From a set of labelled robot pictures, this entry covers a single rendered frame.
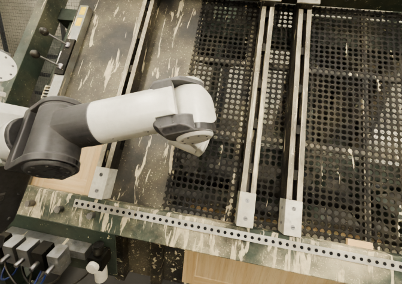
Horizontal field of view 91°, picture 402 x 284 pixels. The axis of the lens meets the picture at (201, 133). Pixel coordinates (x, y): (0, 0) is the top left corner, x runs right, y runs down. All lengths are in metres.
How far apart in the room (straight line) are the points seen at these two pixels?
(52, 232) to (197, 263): 0.73
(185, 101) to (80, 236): 0.79
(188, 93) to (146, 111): 0.09
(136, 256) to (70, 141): 1.09
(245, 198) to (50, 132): 0.64
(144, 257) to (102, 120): 1.13
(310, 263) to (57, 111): 0.90
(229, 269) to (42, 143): 1.12
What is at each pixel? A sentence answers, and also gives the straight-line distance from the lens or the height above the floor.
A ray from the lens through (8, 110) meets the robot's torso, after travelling 0.56.
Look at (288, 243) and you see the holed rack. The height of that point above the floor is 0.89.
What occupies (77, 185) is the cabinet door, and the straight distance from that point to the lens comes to 1.05.
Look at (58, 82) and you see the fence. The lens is 1.22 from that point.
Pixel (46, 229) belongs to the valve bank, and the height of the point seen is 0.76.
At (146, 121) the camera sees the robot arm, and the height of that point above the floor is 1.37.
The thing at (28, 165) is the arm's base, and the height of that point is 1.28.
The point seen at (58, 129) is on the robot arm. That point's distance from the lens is 0.45.
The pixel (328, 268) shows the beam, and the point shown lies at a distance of 0.96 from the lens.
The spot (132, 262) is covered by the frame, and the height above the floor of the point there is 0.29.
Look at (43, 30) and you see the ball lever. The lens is 1.25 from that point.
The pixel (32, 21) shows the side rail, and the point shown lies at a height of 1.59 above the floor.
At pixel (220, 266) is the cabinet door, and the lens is 1.32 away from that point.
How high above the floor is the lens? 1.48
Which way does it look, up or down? 20 degrees down
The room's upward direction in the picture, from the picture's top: 6 degrees clockwise
